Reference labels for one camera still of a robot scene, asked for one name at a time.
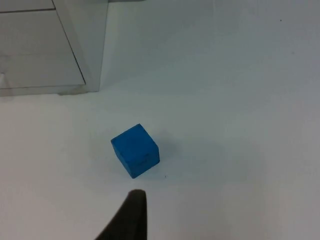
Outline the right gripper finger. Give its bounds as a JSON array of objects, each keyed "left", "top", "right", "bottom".
[{"left": 94, "top": 189, "right": 148, "bottom": 240}]

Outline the blue cube block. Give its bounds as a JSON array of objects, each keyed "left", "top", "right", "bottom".
[{"left": 110, "top": 123, "right": 160, "bottom": 180}]

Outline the grey chest of drawers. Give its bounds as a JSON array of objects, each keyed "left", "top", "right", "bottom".
[{"left": 0, "top": 0, "right": 110, "bottom": 97}]

